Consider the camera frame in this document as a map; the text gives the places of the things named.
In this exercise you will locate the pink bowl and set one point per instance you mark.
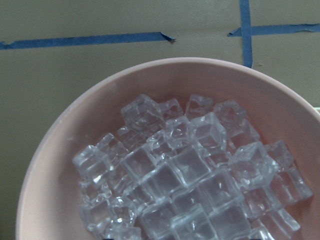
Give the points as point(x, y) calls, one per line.
point(47, 208)

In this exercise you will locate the pile of ice cubes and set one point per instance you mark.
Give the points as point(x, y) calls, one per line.
point(194, 173)

